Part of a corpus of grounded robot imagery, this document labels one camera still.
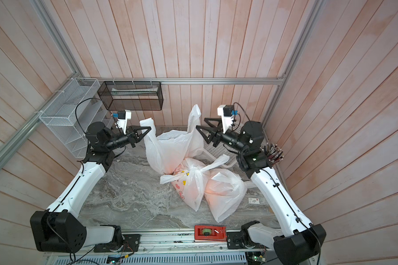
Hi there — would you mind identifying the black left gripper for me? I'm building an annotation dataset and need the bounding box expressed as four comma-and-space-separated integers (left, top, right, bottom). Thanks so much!
105, 125, 152, 150

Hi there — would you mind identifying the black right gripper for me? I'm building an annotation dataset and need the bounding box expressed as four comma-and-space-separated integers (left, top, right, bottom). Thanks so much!
198, 120, 249, 159

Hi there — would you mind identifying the white printed bag back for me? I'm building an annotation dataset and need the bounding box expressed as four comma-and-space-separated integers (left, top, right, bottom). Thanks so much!
140, 105, 203, 175

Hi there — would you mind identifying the white printed bag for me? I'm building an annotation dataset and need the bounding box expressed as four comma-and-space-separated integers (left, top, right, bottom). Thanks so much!
140, 105, 203, 175
160, 155, 230, 212

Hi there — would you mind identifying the white plastic bag front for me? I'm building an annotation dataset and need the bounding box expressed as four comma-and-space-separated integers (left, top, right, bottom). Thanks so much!
204, 169, 248, 223

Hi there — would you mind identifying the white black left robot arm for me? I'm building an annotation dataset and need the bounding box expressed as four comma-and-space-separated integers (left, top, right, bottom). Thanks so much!
30, 121, 151, 255

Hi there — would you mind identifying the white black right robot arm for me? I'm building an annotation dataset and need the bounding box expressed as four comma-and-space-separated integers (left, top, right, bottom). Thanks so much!
196, 118, 327, 265

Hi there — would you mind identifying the white plastic perforated basket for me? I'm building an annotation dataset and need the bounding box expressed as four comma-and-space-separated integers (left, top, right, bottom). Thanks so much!
204, 141, 238, 168

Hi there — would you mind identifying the red cup of pens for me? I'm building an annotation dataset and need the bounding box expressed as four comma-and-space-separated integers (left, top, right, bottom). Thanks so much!
264, 143, 284, 164

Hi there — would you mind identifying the small white label card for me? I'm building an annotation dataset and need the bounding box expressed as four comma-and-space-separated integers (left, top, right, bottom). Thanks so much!
248, 198, 260, 204

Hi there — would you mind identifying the red tape dispenser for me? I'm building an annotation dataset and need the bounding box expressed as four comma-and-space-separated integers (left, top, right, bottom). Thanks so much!
194, 225, 227, 242

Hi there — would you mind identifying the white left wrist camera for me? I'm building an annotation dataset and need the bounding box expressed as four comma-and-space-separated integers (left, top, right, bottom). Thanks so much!
112, 110, 132, 134

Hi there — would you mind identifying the black wire mesh basket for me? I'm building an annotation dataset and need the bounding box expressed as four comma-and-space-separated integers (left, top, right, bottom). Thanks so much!
97, 81, 164, 111

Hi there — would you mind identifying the white wire mesh shelf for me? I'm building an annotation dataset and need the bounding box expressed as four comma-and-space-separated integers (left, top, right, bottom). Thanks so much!
40, 78, 114, 159

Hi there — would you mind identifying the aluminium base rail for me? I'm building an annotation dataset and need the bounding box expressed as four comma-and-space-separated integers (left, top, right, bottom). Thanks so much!
42, 229, 281, 265

